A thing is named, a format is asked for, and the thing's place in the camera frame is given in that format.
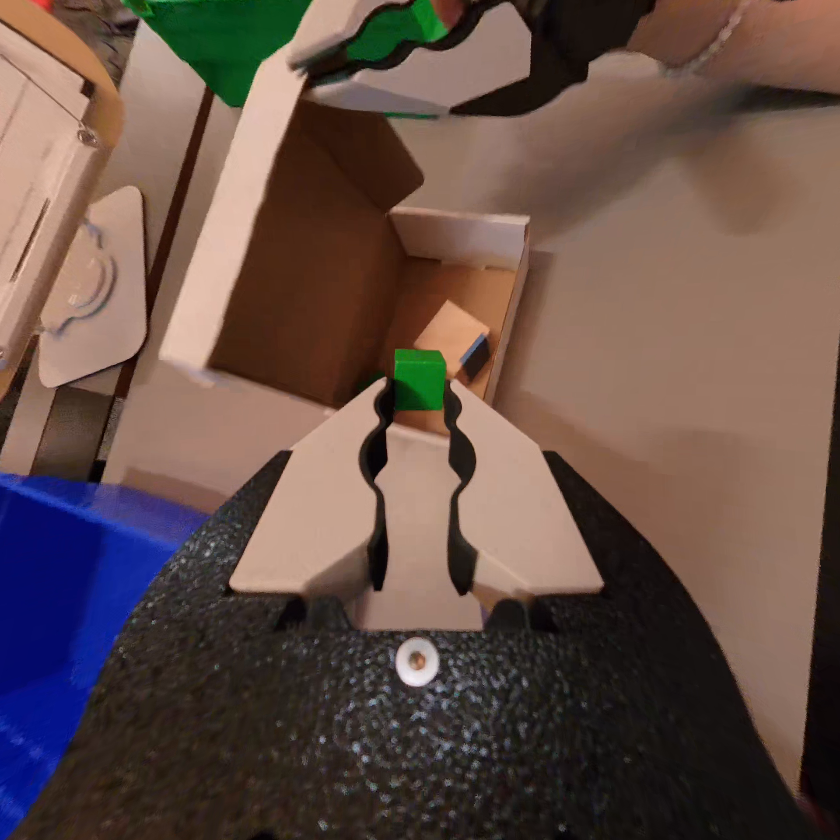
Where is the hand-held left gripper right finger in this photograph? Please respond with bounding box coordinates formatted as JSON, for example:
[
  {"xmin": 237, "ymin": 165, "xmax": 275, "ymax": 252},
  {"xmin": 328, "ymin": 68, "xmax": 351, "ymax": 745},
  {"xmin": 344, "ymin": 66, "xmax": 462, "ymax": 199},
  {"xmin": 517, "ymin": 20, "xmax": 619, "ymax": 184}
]
[{"xmin": 443, "ymin": 379, "xmax": 605, "ymax": 614}]

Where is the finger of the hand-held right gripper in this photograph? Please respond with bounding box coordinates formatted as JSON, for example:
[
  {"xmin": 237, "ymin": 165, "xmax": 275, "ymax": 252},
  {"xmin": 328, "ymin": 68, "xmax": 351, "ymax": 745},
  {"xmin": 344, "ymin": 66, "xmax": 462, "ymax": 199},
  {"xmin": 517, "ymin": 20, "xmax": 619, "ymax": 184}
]
[
  {"xmin": 289, "ymin": 0, "xmax": 396, "ymax": 74},
  {"xmin": 303, "ymin": 12, "xmax": 532, "ymax": 116}
]

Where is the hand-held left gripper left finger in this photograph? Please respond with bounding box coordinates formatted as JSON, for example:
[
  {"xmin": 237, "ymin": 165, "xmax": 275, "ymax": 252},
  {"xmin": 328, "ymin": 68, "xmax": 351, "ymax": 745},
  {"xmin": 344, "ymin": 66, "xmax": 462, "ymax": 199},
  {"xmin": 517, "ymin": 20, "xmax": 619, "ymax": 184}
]
[{"xmin": 230, "ymin": 379, "xmax": 395, "ymax": 619}]

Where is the green plastic bin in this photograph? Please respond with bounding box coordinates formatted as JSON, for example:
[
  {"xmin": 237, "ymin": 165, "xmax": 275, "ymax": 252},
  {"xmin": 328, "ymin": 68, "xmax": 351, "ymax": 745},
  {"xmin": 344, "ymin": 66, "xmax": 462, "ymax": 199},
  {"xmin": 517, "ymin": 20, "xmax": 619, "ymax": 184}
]
[{"xmin": 121, "ymin": 0, "xmax": 450, "ymax": 120}]

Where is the blue cube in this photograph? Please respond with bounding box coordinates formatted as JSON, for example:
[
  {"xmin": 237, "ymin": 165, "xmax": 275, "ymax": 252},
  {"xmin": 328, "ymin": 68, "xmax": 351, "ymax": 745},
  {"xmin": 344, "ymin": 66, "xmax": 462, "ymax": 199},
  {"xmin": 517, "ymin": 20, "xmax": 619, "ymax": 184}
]
[{"xmin": 459, "ymin": 333, "xmax": 492, "ymax": 386}]

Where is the green cube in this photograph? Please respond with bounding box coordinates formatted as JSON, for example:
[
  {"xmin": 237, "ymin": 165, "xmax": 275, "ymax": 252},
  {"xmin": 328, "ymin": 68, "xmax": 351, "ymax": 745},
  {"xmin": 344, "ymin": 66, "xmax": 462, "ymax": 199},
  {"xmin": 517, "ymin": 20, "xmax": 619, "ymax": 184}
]
[{"xmin": 392, "ymin": 350, "xmax": 447, "ymax": 412}]

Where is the wooden cube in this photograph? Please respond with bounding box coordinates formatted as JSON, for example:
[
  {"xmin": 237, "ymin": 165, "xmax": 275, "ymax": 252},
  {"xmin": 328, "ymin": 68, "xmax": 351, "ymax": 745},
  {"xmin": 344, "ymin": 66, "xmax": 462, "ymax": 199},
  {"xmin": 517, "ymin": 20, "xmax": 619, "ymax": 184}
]
[{"xmin": 413, "ymin": 301, "xmax": 492, "ymax": 368}]

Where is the white cardboard mailer box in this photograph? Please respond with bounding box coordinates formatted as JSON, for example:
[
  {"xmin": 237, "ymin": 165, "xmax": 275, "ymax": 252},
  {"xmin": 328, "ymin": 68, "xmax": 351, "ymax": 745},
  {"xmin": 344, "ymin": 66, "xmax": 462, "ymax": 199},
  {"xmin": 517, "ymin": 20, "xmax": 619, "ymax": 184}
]
[{"xmin": 101, "ymin": 56, "xmax": 532, "ymax": 513}]

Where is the blue plastic bin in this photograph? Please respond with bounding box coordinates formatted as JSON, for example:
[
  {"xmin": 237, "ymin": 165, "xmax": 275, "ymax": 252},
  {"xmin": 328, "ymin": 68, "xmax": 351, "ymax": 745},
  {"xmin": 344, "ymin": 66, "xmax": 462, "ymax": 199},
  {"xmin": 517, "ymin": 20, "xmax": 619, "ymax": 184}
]
[{"xmin": 0, "ymin": 472, "xmax": 211, "ymax": 840}]

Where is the person's right hand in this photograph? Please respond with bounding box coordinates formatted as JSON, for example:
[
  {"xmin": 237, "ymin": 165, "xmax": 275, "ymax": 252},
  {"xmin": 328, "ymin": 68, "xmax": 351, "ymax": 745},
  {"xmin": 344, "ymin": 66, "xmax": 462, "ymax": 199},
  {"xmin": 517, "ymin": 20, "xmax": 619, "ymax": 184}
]
[{"xmin": 626, "ymin": 0, "xmax": 736, "ymax": 68}]

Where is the white bead bracelet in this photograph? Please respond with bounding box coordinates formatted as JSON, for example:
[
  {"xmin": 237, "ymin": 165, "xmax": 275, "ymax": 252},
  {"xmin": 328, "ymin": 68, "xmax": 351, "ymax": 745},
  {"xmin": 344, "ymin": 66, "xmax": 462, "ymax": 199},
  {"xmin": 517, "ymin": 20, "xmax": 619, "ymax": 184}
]
[{"xmin": 682, "ymin": 0, "xmax": 752, "ymax": 76}]

